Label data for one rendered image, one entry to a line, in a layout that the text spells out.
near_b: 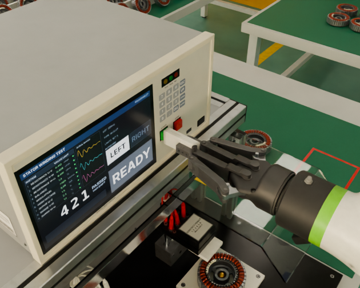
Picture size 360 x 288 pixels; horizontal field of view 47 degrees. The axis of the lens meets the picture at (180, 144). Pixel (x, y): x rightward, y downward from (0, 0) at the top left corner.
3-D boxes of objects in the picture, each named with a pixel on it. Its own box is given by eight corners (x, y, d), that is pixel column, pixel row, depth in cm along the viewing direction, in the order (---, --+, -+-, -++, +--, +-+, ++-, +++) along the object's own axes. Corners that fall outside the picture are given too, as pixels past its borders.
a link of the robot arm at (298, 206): (344, 169, 59) (318, 207, 54) (326, 221, 67) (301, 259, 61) (305, 152, 62) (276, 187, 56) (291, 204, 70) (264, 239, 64)
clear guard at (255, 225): (339, 200, 85) (346, 180, 81) (286, 283, 71) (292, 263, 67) (209, 139, 100) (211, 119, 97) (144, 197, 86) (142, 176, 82)
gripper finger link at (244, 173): (250, 188, 66) (246, 194, 65) (194, 161, 71) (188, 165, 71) (253, 171, 64) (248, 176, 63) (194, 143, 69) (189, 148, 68)
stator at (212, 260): (253, 274, 97) (255, 265, 95) (230, 312, 90) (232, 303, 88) (212, 252, 102) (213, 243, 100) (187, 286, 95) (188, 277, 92)
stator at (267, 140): (230, 143, 139) (231, 135, 136) (256, 132, 143) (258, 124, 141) (250, 163, 131) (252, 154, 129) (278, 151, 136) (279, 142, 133)
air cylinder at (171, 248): (189, 246, 105) (190, 233, 101) (171, 267, 100) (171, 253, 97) (174, 236, 107) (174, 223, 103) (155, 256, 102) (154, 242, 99)
